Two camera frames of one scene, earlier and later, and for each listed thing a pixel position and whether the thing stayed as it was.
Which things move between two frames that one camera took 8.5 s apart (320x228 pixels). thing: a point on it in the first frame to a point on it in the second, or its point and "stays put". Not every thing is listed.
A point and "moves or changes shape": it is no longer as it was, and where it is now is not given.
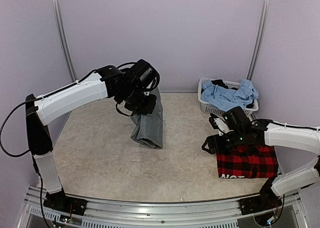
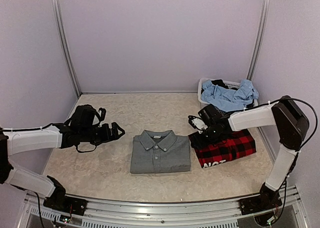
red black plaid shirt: [251, 161] moves or changes shape
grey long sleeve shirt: [148, 128] to [160, 151]
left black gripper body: [137, 103] to [102, 137]
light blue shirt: [225, 99] stays put
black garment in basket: [221, 83] stays put
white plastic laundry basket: [212, 109] moves or changes shape
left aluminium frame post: [61, 23] stays put
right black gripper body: [224, 146] to [211, 138]
